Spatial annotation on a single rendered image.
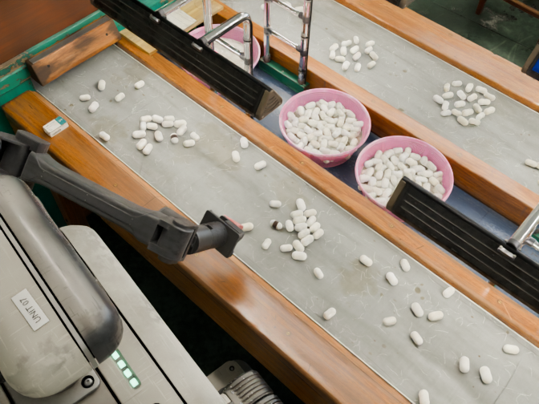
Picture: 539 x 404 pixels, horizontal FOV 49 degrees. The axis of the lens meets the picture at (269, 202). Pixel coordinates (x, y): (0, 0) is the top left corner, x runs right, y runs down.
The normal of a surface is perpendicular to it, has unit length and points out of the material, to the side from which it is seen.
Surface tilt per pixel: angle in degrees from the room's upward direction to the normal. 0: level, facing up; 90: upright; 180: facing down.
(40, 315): 0
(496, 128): 0
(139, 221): 42
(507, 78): 0
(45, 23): 90
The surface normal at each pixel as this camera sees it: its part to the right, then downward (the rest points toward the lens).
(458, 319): 0.01, -0.58
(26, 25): 0.74, 0.55
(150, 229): -0.22, 0.07
